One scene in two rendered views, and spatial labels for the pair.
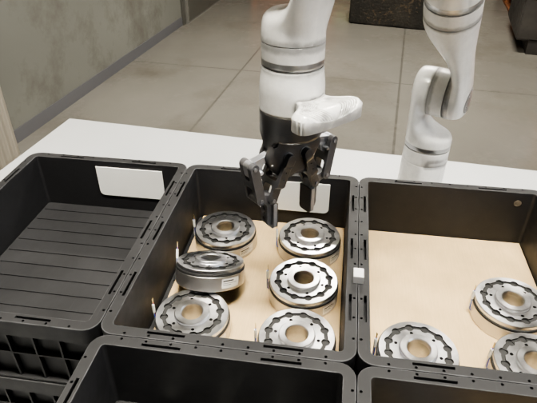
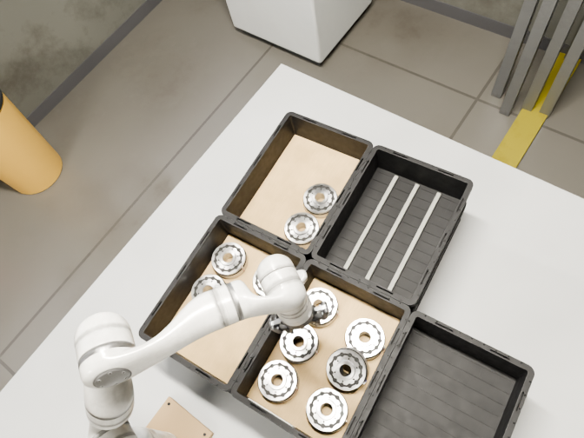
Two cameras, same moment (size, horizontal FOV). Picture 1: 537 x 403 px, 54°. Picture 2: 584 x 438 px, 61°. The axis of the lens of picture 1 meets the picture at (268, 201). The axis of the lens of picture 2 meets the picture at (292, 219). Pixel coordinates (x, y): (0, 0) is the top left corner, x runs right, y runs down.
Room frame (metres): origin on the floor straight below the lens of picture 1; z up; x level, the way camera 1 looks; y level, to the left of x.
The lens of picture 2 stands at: (0.78, 0.22, 2.16)
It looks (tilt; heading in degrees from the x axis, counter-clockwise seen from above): 63 degrees down; 219
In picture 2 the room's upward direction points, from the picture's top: 19 degrees counter-clockwise
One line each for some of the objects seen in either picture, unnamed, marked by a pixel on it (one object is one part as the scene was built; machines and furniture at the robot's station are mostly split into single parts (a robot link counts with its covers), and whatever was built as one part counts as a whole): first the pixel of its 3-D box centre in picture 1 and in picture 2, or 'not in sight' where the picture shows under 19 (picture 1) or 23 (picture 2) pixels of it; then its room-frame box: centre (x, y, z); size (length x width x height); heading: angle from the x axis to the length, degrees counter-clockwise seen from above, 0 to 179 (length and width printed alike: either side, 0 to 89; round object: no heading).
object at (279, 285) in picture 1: (303, 281); (298, 341); (0.58, -0.05, 0.86); 0.10 x 0.10 x 0.01
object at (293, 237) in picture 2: not in sight; (301, 228); (0.27, -0.17, 0.86); 0.10 x 0.10 x 0.01
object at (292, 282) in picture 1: (304, 278); (298, 341); (0.58, -0.05, 0.86); 0.05 x 0.05 x 0.01
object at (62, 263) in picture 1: (65, 253); (434, 417); (0.64, 0.32, 0.87); 0.40 x 0.30 x 0.11; 171
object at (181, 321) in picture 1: (192, 313); (364, 337); (0.51, 0.11, 0.86); 0.05 x 0.05 x 0.01
